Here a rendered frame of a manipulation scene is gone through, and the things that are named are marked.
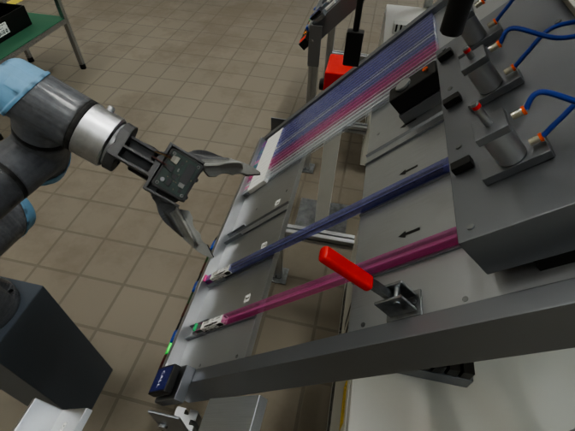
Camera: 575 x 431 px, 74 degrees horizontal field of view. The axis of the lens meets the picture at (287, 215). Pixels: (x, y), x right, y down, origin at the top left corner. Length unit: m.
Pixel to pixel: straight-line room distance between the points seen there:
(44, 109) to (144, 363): 1.13
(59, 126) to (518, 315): 0.53
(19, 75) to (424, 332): 0.54
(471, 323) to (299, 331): 1.22
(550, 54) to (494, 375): 0.63
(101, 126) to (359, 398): 0.63
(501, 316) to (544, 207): 0.09
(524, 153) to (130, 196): 1.90
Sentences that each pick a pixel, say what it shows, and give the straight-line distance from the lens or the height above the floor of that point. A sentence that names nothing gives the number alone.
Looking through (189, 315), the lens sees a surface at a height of 0.73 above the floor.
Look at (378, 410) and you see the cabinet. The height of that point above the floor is 0.62.
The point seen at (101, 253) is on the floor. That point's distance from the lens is 1.88.
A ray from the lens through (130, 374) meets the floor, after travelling 1.55.
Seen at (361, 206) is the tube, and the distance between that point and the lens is 0.53.
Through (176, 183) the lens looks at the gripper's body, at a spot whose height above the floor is 1.03.
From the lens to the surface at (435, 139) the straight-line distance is 0.55.
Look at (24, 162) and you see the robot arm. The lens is 0.64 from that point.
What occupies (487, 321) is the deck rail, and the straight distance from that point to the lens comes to 0.34.
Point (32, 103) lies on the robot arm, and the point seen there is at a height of 1.12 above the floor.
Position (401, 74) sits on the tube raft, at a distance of 0.75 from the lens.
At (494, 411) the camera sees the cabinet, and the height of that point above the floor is 0.62.
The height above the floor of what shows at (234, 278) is 0.78.
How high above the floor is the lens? 1.38
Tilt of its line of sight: 48 degrees down
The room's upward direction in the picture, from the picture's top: 2 degrees clockwise
